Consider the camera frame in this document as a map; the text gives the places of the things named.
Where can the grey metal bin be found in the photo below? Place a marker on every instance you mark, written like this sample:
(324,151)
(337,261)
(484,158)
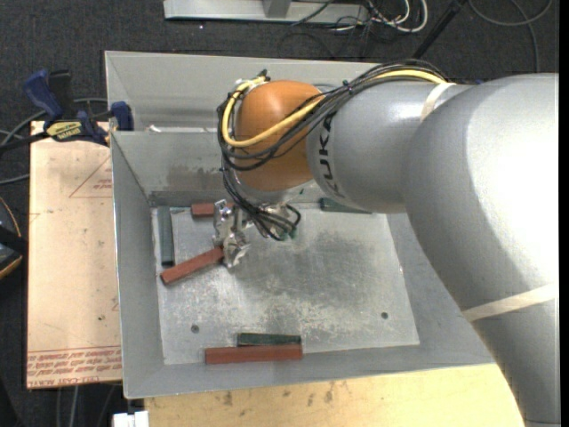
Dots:
(311,283)

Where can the dark green flat block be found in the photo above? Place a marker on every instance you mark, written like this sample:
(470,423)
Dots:
(266,339)
(338,205)
(166,238)

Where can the brown cardboard board red print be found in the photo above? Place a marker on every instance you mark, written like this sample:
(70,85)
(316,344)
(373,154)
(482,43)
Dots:
(71,260)

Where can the red-brown flat block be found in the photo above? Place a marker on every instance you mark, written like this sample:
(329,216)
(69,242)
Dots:
(253,354)
(202,209)
(191,267)

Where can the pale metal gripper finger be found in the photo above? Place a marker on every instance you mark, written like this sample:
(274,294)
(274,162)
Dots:
(242,251)
(229,256)

